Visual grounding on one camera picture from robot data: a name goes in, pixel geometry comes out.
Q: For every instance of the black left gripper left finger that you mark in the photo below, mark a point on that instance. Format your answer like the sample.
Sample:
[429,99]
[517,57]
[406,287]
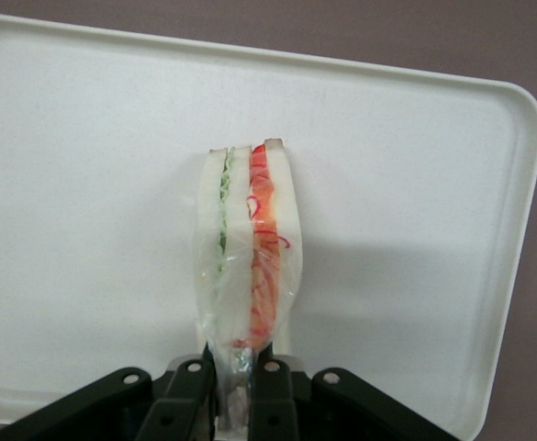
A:
[176,404]

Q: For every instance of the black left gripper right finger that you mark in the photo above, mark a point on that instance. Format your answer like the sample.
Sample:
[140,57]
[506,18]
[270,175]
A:
[277,404]

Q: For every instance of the triangle sandwich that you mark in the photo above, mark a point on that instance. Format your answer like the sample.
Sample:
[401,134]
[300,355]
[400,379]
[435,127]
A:
[245,257]

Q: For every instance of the beige plastic tray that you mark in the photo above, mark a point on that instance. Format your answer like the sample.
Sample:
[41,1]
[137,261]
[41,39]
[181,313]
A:
[89,184]

